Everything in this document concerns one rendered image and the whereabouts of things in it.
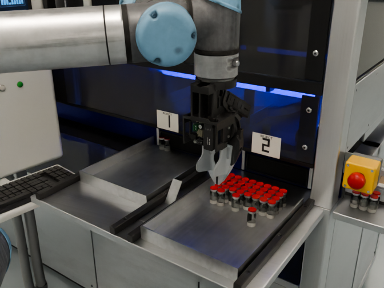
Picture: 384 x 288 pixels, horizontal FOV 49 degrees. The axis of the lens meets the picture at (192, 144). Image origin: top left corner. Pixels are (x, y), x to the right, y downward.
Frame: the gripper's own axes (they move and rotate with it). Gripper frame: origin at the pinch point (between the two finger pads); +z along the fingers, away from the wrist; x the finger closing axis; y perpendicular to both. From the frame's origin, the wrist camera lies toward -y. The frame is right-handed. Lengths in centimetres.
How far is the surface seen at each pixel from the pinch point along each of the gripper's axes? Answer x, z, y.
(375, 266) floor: 13, 110, -141
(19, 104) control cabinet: -88, 5, -15
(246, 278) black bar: 7.9, 19.5, 1.9
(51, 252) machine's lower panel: -115, 90, -36
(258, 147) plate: -9.1, 8.8, -35.4
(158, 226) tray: -19.6, 21.2, -4.0
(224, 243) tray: -3.0, 21.3, -7.7
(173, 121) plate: -39, 7, -35
